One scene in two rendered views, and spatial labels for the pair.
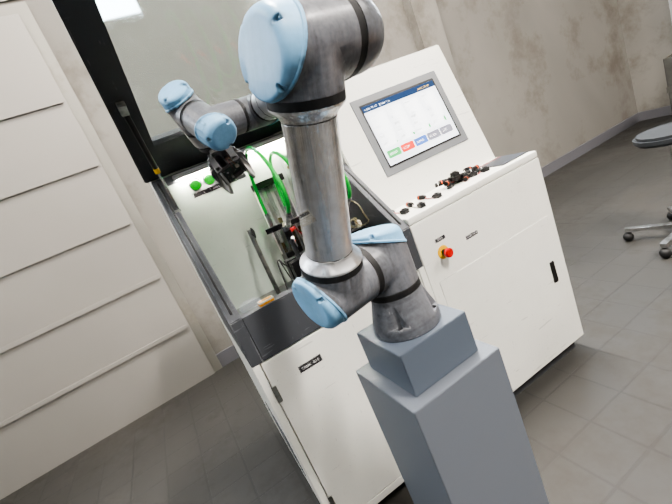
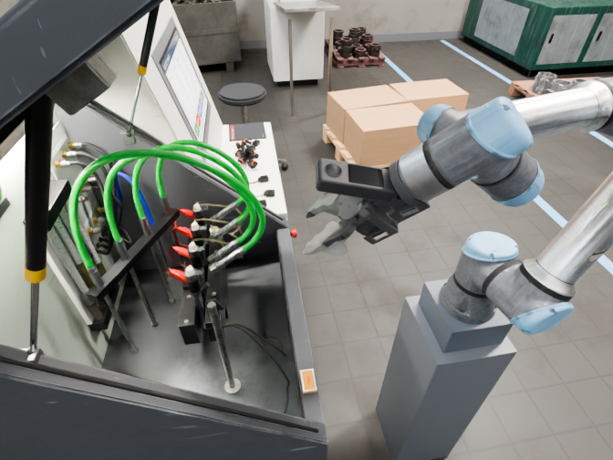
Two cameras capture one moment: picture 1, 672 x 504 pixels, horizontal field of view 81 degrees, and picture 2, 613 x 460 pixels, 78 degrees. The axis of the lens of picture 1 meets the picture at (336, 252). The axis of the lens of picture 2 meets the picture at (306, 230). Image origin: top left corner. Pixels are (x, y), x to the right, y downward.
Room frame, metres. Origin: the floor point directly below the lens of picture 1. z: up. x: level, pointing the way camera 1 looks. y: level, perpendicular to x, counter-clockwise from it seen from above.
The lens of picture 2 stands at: (1.11, 0.67, 1.75)
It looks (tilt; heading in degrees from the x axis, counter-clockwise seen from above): 41 degrees down; 282
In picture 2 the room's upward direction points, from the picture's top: straight up
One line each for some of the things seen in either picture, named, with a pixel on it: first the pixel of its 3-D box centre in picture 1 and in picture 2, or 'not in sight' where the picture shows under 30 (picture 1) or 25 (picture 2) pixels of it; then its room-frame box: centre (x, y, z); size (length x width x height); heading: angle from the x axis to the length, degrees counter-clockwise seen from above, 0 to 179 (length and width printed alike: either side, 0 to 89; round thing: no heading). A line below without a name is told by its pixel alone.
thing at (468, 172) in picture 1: (461, 174); (247, 151); (1.61, -0.60, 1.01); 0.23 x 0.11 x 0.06; 110
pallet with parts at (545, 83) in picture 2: not in sight; (577, 88); (-1.04, -4.15, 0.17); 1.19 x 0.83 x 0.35; 22
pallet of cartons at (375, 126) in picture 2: not in sight; (405, 127); (0.88, -2.61, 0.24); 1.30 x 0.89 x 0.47; 26
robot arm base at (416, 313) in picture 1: (400, 303); (472, 289); (0.80, -0.09, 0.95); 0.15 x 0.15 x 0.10
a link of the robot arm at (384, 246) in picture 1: (379, 257); (487, 261); (0.80, -0.08, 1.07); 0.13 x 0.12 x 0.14; 123
